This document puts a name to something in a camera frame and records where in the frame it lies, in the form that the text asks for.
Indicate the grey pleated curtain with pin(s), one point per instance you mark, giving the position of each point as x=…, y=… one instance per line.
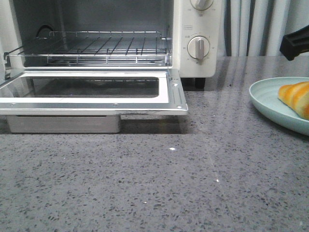
x=256, y=27

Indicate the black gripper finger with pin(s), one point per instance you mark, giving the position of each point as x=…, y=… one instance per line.
x=295, y=43

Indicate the metal wire oven rack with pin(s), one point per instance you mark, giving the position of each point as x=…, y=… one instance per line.
x=94, y=48

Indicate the striped golden bread loaf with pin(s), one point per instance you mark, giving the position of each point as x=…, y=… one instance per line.
x=296, y=96

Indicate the silver oven door handle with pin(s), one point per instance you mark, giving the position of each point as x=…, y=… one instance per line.
x=64, y=124

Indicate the oven dial knob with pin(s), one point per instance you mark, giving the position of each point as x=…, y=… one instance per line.
x=201, y=5
x=198, y=47

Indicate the glass oven door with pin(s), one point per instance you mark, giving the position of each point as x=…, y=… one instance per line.
x=93, y=92

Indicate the white Toshiba toaster oven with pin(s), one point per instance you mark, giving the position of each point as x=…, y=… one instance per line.
x=24, y=20

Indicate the upper oven dial knob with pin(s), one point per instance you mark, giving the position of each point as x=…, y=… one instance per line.
x=201, y=5

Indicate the lower oven dial knob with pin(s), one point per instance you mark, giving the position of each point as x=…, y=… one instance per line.
x=198, y=47

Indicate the light green round plate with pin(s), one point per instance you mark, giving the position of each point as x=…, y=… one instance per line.
x=264, y=96

